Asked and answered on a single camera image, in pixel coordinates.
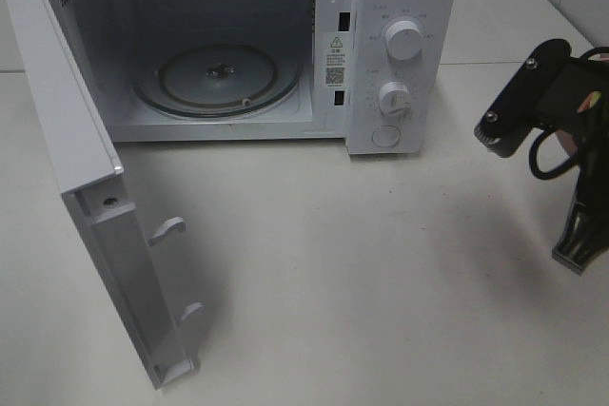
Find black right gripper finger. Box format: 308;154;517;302
552;197;608;275

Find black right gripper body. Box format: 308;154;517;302
535;56;608;214

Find white microwave knob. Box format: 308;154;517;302
384;18;423;61
379;82;413;117

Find round door release button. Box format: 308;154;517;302
371;126;401;148

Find white microwave door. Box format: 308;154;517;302
6;0;202;388

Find white microwave oven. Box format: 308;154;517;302
74;0;453;155

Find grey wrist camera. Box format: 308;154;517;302
474;39;571;158

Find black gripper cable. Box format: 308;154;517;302
526;47;609;183

